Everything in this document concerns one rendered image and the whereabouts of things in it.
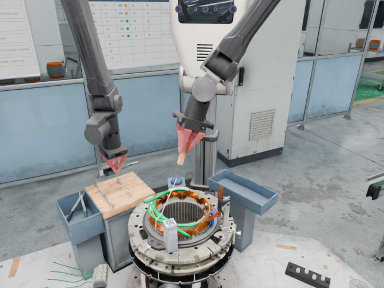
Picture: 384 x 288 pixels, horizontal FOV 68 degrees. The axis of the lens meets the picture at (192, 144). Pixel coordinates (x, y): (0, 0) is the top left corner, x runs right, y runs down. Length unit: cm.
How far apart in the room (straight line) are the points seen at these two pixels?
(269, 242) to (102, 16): 232
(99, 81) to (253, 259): 87
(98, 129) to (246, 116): 246
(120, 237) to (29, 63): 206
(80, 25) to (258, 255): 102
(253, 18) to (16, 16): 237
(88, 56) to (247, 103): 244
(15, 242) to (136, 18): 218
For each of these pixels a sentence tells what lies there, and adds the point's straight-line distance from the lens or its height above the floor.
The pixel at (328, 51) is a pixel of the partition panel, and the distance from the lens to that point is 456.
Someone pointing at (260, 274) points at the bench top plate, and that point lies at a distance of 120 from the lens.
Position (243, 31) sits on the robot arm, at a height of 163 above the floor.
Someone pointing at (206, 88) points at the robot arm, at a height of 152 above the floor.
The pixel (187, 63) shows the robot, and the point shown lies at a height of 149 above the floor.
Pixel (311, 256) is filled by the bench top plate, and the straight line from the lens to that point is 132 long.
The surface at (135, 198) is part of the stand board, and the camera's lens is 105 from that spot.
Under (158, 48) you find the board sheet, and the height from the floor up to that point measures 130.
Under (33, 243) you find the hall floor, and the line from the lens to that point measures 269.
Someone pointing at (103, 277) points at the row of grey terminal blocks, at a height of 82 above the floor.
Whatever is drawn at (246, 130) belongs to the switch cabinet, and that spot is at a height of 44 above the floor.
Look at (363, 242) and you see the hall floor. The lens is 275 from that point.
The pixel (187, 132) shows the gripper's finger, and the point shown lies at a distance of 72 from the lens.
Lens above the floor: 168
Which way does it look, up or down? 26 degrees down
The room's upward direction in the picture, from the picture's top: straight up
